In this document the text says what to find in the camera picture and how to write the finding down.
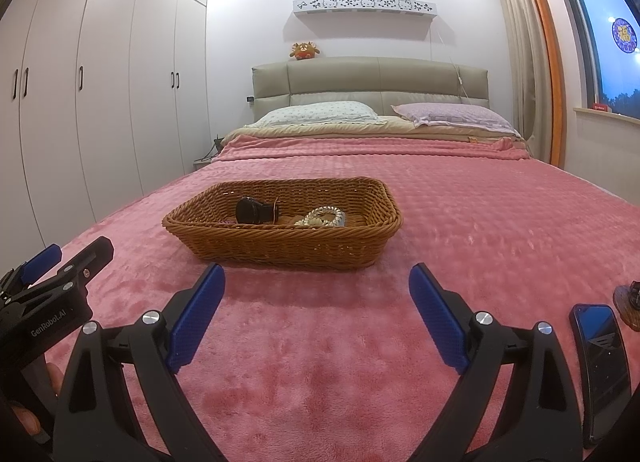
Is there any pink pillow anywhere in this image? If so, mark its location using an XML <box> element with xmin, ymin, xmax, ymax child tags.
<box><xmin>391</xmin><ymin>102</ymin><xmax>521</xmax><ymax>135</ymax></box>

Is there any black hair clip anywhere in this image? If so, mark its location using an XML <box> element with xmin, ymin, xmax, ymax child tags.
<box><xmin>235</xmin><ymin>197</ymin><xmax>281</xmax><ymax>227</ymax></box>

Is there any round blue window sticker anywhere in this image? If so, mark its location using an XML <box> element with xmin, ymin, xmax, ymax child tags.
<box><xmin>611</xmin><ymin>18</ymin><xmax>640</xmax><ymax>53</ymax></box>

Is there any white decorated wall shelf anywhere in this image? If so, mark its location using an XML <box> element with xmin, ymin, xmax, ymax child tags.
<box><xmin>292</xmin><ymin>0</ymin><xmax>438</xmax><ymax>21</ymax></box>

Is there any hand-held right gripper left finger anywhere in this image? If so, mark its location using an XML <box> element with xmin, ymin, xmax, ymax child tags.
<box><xmin>52</xmin><ymin>263</ymin><xmax>227</xmax><ymax>462</ymax></box>

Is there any orange plush toy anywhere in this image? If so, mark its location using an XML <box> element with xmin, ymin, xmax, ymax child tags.
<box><xmin>291</xmin><ymin>40</ymin><xmax>321</xmax><ymax>61</ymax></box>

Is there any window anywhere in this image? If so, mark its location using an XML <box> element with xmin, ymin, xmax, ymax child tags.
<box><xmin>550</xmin><ymin>0</ymin><xmax>640</xmax><ymax>120</ymax></box>

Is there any beige bed sheet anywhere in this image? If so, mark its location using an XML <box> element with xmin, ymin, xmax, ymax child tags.
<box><xmin>220</xmin><ymin>119</ymin><xmax>527</xmax><ymax>147</ymax></box>

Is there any beige curtain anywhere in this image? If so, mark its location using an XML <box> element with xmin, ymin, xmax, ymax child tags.
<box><xmin>487</xmin><ymin>0</ymin><xmax>553</xmax><ymax>163</ymax></box>

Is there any brown round object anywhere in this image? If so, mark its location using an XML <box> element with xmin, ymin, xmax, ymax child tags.
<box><xmin>612</xmin><ymin>281</ymin><xmax>640</xmax><ymax>330</ymax></box>

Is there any dark smartphone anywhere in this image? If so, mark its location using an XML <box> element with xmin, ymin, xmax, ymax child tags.
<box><xmin>570</xmin><ymin>303</ymin><xmax>633</xmax><ymax>450</ymax></box>

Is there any orange curtain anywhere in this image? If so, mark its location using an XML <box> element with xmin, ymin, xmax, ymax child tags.
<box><xmin>515</xmin><ymin>0</ymin><xmax>568</xmax><ymax>170</ymax></box>

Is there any person's left hand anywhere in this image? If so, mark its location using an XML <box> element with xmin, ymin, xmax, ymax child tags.
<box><xmin>7</xmin><ymin>362</ymin><xmax>63</xmax><ymax>438</ymax></box>

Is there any brown wicker basket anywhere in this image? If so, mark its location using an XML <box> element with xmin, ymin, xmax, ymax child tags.
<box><xmin>161</xmin><ymin>177</ymin><xmax>403</xmax><ymax>271</ymax></box>

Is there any beige padded headboard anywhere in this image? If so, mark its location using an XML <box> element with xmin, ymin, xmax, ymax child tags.
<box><xmin>251</xmin><ymin>56</ymin><xmax>490</xmax><ymax>123</ymax></box>

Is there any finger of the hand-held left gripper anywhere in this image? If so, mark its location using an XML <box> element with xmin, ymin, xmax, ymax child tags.
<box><xmin>21</xmin><ymin>244</ymin><xmax>63</xmax><ymax>281</ymax></box>
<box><xmin>55</xmin><ymin>236</ymin><xmax>115</xmax><ymax>293</ymax></box>

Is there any cream spiral hair tie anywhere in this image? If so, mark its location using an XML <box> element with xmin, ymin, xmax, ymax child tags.
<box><xmin>294</xmin><ymin>207</ymin><xmax>347</xmax><ymax>229</ymax></box>

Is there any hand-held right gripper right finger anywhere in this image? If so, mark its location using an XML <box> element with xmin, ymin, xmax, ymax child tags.
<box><xmin>407</xmin><ymin>263</ymin><xmax>583</xmax><ymax>462</ymax></box>

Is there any white cable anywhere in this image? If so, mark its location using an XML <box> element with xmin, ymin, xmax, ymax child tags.
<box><xmin>430</xmin><ymin>26</ymin><xmax>472</xmax><ymax>107</ymax></box>

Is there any white wardrobe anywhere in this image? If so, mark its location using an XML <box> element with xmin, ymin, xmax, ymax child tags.
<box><xmin>0</xmin><ymin>0</ymin><xmax>210</xmax><ymax>273</ymax></box>

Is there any pink plush blanket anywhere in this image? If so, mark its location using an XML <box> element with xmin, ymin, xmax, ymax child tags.
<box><xmin>45</xmin><ymin>134</ymin><xmax>640</xmax><ymax>462</ymax></box>

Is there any white dotted pillow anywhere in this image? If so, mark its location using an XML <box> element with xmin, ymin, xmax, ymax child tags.
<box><xmin>255</xmin><ymin>100</ymin><xmax>381</xmax><ymax>127</ymax></box>

